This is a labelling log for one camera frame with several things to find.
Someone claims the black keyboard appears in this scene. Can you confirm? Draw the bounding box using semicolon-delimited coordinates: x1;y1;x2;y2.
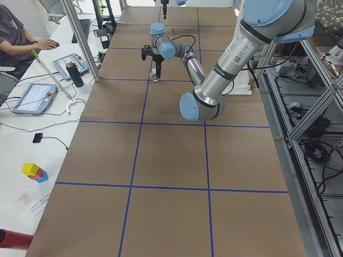
71;19;91;43

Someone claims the near teach pendant tablet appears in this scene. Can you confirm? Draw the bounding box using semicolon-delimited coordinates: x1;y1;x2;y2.
12;83;57;115

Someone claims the black monitor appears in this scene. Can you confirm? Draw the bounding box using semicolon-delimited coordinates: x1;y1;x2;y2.
92;0;117;31

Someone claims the small black square device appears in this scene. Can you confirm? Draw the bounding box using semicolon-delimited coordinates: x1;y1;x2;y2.
32;133;43;143

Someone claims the red wooden block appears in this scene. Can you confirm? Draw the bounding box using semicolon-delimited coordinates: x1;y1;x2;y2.
28;168;42;180

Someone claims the white PPR valve with handle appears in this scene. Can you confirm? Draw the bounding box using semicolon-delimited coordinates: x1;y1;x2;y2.
151;68;158;82

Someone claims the grabber stick green handle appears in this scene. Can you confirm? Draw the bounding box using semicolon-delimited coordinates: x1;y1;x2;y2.
31;50;86;115

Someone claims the black camera cable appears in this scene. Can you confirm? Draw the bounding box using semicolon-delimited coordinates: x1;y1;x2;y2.
168;34;196;59

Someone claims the red cylinder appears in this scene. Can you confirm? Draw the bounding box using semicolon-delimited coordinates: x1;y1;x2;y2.
1;229;34;251

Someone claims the yellow wooden block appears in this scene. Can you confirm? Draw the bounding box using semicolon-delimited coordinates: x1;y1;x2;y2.
21;163;39;176

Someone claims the seated person grey shirt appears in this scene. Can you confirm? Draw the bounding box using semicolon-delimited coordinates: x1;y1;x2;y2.
1;4;59;79

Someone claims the clear plastic bag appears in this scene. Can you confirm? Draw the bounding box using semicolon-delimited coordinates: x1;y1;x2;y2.
13;188;37;215

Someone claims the blue wooden block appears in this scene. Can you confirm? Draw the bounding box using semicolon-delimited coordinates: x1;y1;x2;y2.
35;170;48;183

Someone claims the far teach pendant tablet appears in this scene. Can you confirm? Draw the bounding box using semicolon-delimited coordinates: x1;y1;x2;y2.
53;53;89;80

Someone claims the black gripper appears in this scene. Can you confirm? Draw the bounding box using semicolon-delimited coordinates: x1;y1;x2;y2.
160;0;168;19
152;53;165;79

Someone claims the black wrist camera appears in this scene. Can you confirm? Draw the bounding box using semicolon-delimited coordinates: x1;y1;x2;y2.
141;44;152;61

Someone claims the aluminium frame post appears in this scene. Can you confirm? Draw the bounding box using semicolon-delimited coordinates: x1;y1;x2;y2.
61;0;100;82

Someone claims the teach pendant tablet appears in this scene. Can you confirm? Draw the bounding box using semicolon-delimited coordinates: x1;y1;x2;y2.
53;53;89;80
12;83;57;115

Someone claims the black water bottle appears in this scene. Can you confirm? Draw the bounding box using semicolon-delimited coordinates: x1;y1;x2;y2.
66;62;84;87

